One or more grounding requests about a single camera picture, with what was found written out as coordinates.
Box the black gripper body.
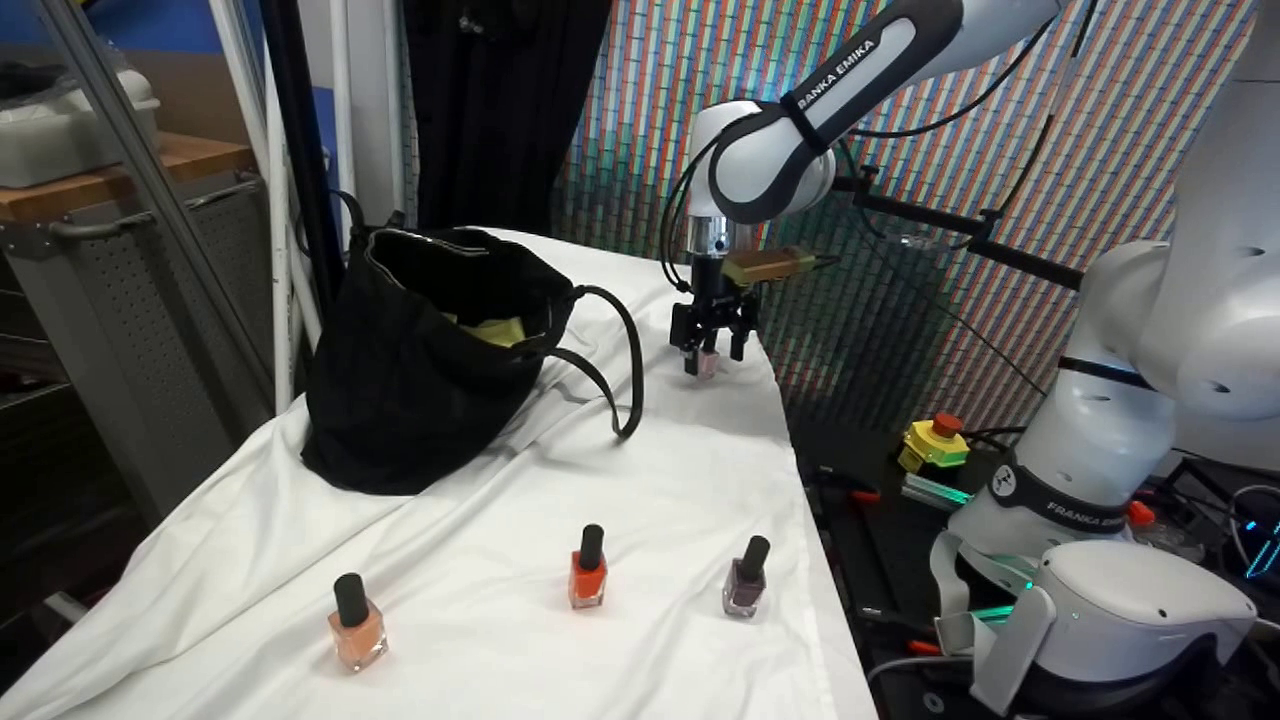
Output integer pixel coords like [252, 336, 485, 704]
[669, 279, 765, 350]

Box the dark purple nail polish bottle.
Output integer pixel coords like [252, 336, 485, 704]
[719, 531, 775, 624]

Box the red-orange nail polish bottle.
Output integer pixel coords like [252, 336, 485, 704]
[569, 520, 615, 617]

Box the peach nail polish bottle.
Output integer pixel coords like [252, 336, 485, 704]
[324, 568, 391, 674]

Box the yellow-green cloth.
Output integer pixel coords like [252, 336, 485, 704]
[457, 305, 534, 350]

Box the yellow emergency stop button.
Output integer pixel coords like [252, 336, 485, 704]
[897, 407, 978, 475]

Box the teal translucent bar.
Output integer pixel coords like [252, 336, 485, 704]
[900, 469, 981, 514]

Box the white tablecloth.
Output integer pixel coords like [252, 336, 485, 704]
[0, 228, 884, 720]

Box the black vertical pole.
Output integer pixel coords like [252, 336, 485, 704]
[255, 0, 347, 391]

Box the moire patterned screen panel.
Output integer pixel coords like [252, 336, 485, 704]
[553, 0, 1280, 434]

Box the gray perforated metal cabinet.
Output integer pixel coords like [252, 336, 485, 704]
[0, 175, 277, 525]

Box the wooden board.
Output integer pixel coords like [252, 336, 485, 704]
[0, 128, 262, 228]

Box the blue board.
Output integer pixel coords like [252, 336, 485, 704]
[85, 0, 274, 58]

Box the white plastic container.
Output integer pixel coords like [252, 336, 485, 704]
[0, 58, 169, 191]

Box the wrist camera with yellow mount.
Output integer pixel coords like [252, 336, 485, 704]
[724, 249, 829, 293]

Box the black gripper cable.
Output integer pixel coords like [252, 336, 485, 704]
[657, 134, 731, 293]

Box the black handbag with straps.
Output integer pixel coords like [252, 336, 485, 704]
[300, 215, 650, 497]

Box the aluminium frame post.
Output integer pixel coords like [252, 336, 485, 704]
[38, 0, 277, 414]

